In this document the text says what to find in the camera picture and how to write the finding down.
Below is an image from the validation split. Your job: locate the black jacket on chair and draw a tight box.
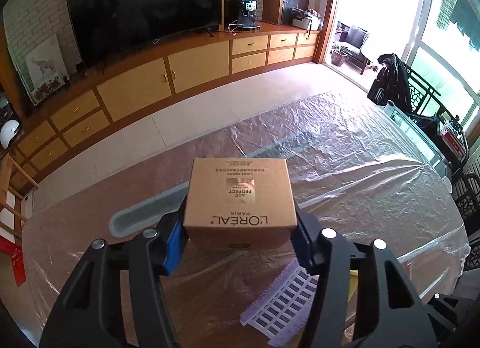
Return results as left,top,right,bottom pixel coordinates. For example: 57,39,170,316
367,53,413,113

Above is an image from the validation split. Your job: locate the brown loreal cardboard box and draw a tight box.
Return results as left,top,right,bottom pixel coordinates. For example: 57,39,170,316
184,157,297,251

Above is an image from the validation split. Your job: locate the grey table edge strip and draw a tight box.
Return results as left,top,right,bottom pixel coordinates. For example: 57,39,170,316
109,130,319,238

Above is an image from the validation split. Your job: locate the potted plant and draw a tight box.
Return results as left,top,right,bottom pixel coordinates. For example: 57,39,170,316
330,43,347,66

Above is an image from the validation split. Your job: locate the black flat television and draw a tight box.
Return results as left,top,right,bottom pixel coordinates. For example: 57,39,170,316
67,0,222,70

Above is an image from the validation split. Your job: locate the glass top side table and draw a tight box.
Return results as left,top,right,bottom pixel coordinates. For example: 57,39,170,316
379,101,459,185

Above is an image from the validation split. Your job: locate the black coffee machine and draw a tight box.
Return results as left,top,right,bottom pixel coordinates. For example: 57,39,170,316
224,0,260,31

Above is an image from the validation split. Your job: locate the lavender hair roller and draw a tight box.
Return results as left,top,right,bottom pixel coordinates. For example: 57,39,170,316
240,260,318,347

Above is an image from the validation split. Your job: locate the wooden tv cabinet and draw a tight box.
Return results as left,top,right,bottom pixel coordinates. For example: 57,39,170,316
7,23,320,194

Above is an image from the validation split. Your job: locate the white helmet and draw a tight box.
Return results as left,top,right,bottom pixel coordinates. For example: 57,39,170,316
0,119,20,149

